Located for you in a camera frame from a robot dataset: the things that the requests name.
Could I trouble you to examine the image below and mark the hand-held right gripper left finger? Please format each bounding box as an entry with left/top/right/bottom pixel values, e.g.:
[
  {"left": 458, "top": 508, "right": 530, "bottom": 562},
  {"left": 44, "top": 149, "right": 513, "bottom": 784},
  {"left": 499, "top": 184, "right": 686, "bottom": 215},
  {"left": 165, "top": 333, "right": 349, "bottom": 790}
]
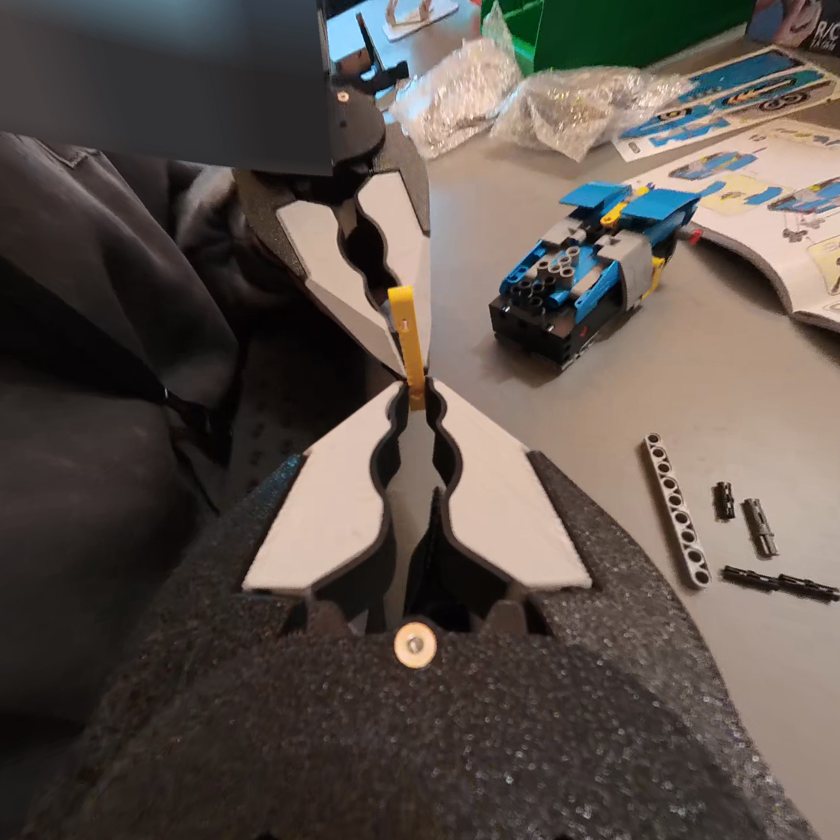
[{"left": 243, "top": 381, "right": 406, "bottom": 616}]

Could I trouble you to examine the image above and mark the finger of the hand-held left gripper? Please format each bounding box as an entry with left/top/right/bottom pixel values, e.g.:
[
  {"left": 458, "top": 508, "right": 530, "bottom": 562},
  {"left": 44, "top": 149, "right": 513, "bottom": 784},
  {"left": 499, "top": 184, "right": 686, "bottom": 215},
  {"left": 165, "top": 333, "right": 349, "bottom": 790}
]
[
  {"left": 356, "top": 171, "right": 430, "bottom": 375},
  {"left": 276, "top": 200, "right": 404, "bottom": 380}
]

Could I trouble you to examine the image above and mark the black perforated chair seat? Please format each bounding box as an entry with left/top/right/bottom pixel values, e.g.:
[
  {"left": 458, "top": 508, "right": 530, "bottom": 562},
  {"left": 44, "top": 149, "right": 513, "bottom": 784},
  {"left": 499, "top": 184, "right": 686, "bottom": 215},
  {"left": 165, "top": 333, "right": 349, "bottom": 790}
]
[{"left": 223, "top": 315, "right": 395, "bottom": 500}]

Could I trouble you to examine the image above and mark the blue sticker sheet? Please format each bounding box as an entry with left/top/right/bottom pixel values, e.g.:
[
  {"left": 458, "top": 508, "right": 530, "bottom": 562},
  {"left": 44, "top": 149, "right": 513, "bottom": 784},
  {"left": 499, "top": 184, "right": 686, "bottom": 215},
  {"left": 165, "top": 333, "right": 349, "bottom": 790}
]
[{"left": 612, "top": 47, "right": 840, "bottom": 164}]

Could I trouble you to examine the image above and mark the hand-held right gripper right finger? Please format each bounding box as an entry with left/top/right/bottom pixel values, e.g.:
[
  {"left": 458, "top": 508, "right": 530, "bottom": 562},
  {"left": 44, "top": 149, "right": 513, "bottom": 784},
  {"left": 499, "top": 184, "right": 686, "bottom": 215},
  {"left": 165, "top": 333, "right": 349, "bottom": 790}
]
[{"left": 406, "top": 379, "right": 593, "bottom": 623}]

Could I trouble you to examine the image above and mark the bright green plastic bin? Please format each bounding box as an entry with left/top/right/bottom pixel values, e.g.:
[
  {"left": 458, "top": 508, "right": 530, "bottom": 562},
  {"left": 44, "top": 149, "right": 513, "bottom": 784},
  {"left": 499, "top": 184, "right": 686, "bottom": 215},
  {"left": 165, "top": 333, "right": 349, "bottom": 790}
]
[{"left": 482, "top": 0, "right": 756, "bottom": 73}]

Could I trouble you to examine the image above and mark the dark grey connector pin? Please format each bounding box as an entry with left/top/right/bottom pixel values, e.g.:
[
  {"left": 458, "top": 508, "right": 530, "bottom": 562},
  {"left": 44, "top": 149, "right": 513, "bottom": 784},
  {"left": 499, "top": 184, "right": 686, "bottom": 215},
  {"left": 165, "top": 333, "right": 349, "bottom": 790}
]
[{"left": 742, "top": 499, "right": 781, "bottom": 559}]

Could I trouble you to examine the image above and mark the crumpled clear plastic bag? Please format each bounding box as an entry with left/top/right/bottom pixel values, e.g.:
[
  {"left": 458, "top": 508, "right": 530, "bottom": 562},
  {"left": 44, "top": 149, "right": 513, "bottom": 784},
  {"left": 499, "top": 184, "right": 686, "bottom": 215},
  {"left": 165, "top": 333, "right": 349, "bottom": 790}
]
[
  {"left": 390, "top": 20, "right": 526, "bottom": 161},
  {"left": 489, "top": 66, "right": 690, "bottom": 161}
]

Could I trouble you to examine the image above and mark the dark blue toy box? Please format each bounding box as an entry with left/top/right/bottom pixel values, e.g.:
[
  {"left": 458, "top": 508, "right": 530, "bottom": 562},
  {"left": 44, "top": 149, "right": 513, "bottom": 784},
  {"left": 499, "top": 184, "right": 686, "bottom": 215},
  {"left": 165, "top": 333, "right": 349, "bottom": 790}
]
[{"left": 745, "top": 0, "right": 840, "bottom": 48}]

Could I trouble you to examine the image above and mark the grey desk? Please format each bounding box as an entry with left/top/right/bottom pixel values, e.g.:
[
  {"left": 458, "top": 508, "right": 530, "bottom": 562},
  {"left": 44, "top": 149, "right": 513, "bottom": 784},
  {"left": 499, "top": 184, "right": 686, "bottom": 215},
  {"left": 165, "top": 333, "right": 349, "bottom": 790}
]
[{"left": 367, "top": 20, "right": 840, "bottom": 840}]

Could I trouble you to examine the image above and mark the person's dark grey clothing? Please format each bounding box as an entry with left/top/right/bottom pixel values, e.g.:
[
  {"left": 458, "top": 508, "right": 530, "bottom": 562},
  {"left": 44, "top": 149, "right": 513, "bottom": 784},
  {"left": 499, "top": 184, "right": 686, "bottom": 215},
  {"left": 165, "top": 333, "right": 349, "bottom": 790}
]
[{"left": 0, "top": 131, "right": 309, "bottom": 840}]

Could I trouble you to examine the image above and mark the yellow toothed rack piece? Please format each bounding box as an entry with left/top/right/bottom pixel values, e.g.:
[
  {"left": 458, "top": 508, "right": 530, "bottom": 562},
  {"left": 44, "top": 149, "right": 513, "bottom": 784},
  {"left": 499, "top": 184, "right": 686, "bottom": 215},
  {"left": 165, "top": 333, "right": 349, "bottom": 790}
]
[{"left": 387, "top": 285, "right": 429, "bottom": 413}]

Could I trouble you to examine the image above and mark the open instruction booklet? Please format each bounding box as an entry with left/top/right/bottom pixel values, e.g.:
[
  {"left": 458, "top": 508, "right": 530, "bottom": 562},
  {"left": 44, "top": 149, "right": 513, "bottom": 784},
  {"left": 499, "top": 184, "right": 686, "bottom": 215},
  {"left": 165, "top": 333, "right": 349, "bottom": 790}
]
[{"left": 623, "top": 121, "right": 840, "bottom": 332}]

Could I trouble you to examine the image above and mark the long grey perforated beam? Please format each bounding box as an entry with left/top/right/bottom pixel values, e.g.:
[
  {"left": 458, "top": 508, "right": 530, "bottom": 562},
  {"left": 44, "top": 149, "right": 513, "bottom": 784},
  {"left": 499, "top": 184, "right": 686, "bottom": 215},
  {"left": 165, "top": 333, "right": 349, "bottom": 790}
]
[{"left": 642, "top": 433, "right": 711, "bottom": 589}]

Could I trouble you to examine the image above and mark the wooden laptop stand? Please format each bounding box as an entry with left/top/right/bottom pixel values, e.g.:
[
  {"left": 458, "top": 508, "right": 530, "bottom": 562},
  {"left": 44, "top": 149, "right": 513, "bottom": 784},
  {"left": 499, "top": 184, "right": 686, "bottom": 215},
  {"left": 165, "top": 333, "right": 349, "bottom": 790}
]
[{"left": 381, "top": 0, "right": 460, "bottom": 42}]

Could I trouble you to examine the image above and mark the blue brick toy car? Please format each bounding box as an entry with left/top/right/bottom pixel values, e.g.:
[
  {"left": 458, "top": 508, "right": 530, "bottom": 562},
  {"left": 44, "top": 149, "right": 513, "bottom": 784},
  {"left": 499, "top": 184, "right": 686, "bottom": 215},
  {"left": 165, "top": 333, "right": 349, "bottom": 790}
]
[{"left": 489, "top": 180, "right": 703, "bottom": 375}]

